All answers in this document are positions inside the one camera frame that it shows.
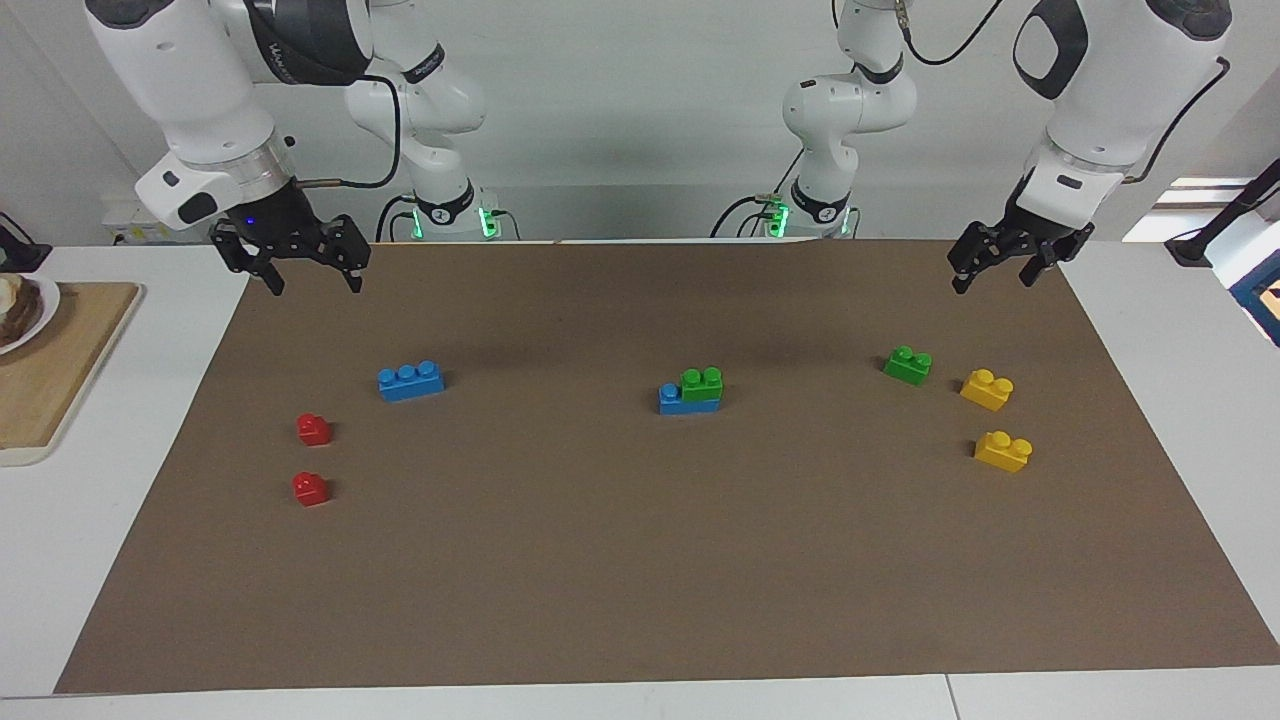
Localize brown paper table mat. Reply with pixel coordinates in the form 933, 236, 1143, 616
53, 240, 1280, 694

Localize blue three-stud toy brick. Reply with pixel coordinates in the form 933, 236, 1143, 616
377, 360, 446, 403
658, 383, 723, 416

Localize wooden cutting board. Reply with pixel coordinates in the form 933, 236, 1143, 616
0, 282, 142, 468

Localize white and blue box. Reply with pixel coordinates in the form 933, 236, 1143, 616
1215, 215, 1280, 348

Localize white plate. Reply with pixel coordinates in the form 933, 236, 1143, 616
0, 272, 62, 357

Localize black base cable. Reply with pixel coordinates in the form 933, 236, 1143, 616
710, 150, 801, 241
375, 195, 416, 241

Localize black clamp stand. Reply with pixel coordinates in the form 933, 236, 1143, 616
0, 212, 53, 273

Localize white power strip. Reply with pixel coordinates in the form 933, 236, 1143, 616
100, 195, 171, 247

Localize yellow two-stud toy brick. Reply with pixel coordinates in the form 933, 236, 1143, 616
974, 430, 1034, 473
960, 369, 1015, 412

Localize black right base cable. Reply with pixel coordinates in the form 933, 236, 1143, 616
375, 195, 416, 241

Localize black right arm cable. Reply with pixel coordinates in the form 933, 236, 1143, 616
298, 75, 403, 191

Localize brown bread slices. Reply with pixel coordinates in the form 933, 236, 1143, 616
0, 275, 41, 341

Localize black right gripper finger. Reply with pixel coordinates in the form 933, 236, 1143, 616
323, 213, 373, 294
210, 223, 287, 298

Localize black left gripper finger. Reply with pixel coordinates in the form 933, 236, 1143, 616
948, 222, 1007, 295
1018, 226, 1096, 289

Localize black left base cable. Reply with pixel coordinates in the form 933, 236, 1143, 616
710, 150, 801, 241

